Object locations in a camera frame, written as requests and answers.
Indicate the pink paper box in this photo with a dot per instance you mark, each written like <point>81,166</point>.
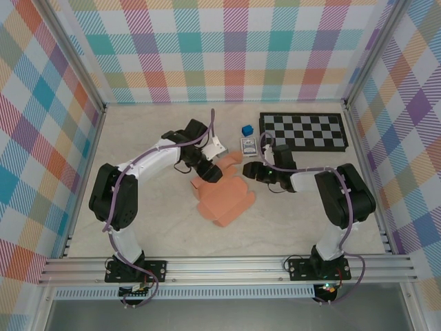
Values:
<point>224,200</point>

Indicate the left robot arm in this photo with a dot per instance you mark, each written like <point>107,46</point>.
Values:
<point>113,196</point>

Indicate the black grey chessboard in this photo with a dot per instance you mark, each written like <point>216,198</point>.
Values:
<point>310,132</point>

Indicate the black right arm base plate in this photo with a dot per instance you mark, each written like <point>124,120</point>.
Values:
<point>299,270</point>

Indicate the thin aluminium wall rail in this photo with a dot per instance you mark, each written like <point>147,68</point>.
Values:
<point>155,103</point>

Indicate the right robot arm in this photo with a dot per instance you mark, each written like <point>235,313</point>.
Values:
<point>351,196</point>

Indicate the aluminium frame side rail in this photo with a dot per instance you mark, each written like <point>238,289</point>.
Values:
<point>359,145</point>
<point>93,145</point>

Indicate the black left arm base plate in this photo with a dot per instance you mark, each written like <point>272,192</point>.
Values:
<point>156,270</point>

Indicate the blue toy brick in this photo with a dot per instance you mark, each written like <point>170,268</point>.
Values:
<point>247,131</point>

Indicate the aluminium frame post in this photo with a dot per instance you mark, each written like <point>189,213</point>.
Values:
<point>375,51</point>
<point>72,51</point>

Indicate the blue playing cards pack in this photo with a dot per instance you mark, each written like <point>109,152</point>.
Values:
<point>248,147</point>

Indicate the wide aluminium mounting rail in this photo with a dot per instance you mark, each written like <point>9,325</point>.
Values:
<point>224,269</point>

